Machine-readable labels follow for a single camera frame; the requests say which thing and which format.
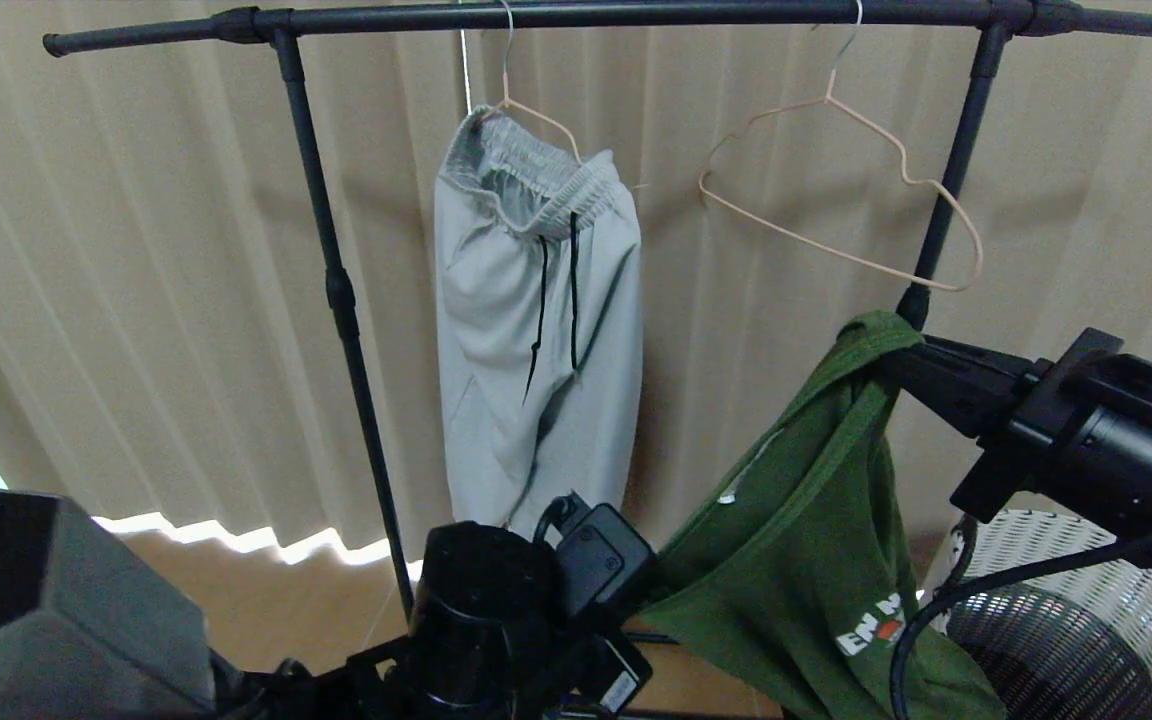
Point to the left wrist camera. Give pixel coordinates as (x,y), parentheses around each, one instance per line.
(601,560)

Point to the white laundry basket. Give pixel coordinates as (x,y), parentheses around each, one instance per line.
(1086,640)

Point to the beige curtain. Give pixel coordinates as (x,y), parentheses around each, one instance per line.
(136,250)

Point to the green shirt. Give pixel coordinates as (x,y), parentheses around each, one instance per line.
(796,560)

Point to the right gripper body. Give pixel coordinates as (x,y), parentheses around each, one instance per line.
(1136,460)

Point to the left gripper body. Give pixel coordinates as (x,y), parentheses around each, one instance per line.
(596,680)

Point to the black clothes rack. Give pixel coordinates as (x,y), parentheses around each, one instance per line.
(636,14)

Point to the pink clothes hanger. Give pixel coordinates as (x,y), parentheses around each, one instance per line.
(936,185)
(536,112)

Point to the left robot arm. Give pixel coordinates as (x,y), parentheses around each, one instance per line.
(36,620)

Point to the pale grey shorts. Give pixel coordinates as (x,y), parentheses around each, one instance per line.
(526,400)

